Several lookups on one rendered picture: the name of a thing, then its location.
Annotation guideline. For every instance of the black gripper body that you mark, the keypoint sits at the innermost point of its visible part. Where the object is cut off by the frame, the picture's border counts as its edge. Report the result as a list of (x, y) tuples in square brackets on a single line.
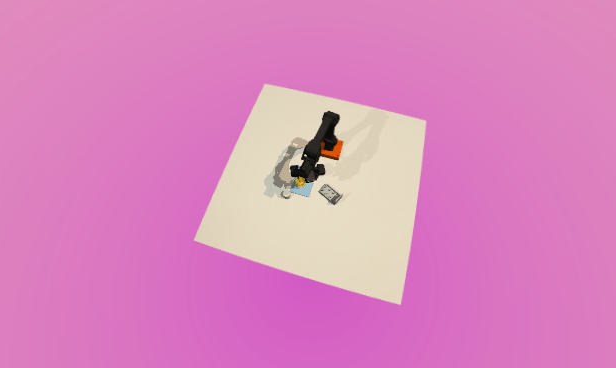
[(320, 169)]

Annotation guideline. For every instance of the light blue square mat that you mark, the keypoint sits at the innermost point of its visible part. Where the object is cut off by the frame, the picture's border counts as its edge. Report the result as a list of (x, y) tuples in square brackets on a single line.
[(304, 191)]

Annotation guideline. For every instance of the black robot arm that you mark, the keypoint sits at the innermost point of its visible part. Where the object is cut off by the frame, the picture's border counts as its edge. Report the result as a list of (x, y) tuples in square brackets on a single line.
[(326, 134)]

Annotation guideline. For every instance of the grey dish rack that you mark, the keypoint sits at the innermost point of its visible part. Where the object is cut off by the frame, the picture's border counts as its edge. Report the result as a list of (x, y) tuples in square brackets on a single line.
[(329, 193)]

